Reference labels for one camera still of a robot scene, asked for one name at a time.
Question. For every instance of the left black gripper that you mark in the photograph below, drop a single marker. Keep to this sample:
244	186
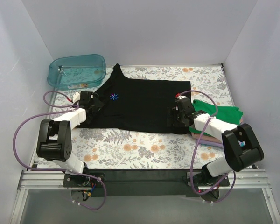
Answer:
96	104

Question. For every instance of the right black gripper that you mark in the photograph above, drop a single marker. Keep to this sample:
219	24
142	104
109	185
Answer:
175	116

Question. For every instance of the black t shirt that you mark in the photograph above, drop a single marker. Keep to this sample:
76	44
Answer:
137	104

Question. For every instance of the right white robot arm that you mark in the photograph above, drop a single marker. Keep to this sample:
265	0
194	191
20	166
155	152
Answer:
236	158

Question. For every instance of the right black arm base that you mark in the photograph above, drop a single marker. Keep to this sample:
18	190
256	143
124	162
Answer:
200	180

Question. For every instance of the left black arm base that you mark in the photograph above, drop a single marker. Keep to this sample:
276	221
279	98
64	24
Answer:
78	181

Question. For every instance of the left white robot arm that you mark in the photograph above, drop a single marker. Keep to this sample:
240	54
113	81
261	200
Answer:
55	140

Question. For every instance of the teal plastic bin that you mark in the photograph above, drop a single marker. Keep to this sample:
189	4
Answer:
77	72

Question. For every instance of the lilac folded t shirt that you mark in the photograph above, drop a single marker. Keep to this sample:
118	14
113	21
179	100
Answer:
211	143

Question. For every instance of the green folded t shirt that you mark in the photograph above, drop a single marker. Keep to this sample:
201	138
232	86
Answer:
227	114

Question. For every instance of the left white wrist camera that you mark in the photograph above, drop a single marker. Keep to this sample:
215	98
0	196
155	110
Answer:
76	97

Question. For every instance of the aluminium frame rail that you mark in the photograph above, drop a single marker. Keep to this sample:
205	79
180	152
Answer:
144	197

